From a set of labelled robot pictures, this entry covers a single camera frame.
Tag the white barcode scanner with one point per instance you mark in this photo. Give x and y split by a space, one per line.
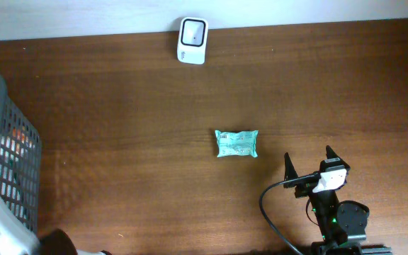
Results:
192 40

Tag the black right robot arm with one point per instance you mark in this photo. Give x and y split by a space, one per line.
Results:
341 223

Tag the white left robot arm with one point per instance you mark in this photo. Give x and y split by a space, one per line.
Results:
16 238

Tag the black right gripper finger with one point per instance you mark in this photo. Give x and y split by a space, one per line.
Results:
290 172
331 155

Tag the grey plastic basket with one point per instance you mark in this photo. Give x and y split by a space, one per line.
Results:
20 154

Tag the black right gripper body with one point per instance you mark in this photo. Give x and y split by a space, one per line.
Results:
322 204

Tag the mint green wipes packet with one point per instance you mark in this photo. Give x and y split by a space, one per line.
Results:
236 143

